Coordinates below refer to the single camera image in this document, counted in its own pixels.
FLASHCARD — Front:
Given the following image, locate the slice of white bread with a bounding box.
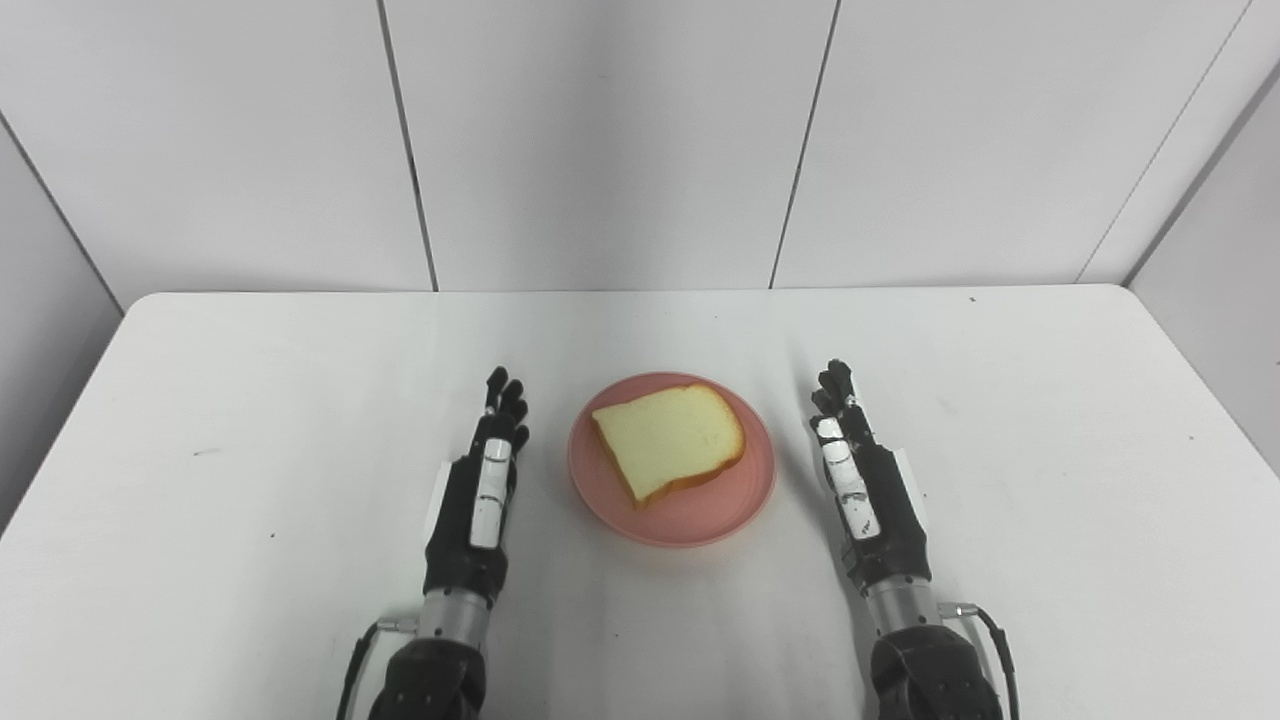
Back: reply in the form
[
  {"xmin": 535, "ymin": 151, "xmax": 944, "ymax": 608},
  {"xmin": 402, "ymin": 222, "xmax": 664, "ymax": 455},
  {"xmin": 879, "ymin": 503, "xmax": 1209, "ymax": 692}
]
[{"xmin": 590, "ymin": 384, "xmax": 747, "ymax": 510}]

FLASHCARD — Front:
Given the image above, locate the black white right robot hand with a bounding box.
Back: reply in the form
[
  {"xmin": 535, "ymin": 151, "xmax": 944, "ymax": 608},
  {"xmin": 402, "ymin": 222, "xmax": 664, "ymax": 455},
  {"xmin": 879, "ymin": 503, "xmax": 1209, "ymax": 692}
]
[{"xmin": 810, "ymin": 359, "xmax": 933, "ymax": 599}]

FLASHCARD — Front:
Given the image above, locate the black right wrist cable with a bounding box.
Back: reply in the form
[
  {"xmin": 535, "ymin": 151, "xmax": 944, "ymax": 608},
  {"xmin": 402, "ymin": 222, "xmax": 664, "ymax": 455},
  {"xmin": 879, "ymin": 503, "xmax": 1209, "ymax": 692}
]
[{"xmin": 940, "ymin": 602, "xmax": 1021, "ymax": 720}]

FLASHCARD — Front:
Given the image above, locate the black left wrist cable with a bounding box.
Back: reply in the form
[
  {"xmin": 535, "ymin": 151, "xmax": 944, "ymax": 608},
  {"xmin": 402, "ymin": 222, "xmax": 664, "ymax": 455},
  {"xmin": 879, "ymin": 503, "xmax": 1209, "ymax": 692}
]
[{"xmin": 335, "ymin": 618, "xmax": 419, "ymax": 720}]

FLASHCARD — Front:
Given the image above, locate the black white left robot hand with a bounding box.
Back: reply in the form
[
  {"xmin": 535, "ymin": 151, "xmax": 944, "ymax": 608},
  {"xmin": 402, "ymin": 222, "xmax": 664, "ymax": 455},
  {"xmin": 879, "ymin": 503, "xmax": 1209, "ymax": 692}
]
[{"xmin": 423, "ymin": 366, "xmax": 531, "ymax": 606}]

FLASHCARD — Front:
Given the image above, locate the pink round plate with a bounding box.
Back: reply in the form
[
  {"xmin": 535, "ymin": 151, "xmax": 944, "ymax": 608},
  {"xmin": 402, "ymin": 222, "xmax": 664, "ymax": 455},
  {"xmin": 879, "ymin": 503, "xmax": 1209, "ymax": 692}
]
[{"xmin": 568, "ymin": 372, "xmax": 777, "ymax": 548}]

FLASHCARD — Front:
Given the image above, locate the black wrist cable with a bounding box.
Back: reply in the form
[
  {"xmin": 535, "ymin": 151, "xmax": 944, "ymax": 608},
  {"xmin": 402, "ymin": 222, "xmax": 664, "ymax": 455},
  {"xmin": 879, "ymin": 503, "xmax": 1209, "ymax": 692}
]
[
  {"xmin": 335, "ymin": 618, "xmax": 419, "ymax": 720},
  {"xmin": 940, "ymin": 602, "xmax": 1021, "ymax": 720}
]

